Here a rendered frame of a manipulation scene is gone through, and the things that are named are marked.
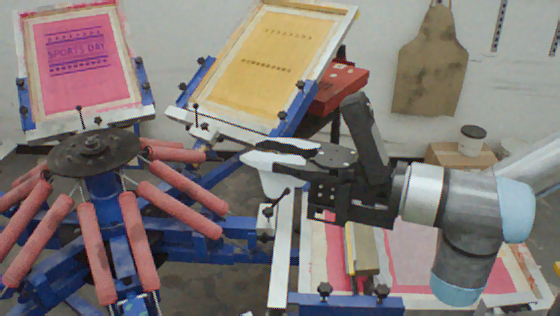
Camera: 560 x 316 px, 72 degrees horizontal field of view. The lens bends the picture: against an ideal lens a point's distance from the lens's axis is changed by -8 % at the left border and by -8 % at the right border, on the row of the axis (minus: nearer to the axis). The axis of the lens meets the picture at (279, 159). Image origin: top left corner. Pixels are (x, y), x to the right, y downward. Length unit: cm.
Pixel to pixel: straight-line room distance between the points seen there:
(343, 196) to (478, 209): 16
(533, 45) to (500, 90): 42
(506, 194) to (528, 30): 307
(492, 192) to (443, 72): 284
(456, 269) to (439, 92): 286
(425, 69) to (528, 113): 101
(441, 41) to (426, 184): 279
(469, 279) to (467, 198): 12
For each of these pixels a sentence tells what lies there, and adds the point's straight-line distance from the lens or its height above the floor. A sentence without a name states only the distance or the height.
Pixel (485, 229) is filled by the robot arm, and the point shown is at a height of 165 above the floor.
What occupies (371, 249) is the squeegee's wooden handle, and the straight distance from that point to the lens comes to 132.
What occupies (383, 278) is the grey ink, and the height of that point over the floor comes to 96.
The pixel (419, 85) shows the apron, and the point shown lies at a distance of 334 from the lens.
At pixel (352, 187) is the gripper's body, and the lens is 53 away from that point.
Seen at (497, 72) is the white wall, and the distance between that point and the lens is 356.
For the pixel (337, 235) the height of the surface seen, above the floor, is 96.
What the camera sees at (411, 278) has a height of 96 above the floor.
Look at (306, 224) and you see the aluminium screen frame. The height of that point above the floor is 99.
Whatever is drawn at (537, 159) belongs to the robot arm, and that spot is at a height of 168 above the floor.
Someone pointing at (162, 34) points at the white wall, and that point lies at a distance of 336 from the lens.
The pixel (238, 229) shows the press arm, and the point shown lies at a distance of 140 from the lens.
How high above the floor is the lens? 196
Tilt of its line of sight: 32 degrees down
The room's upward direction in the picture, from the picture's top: straight up
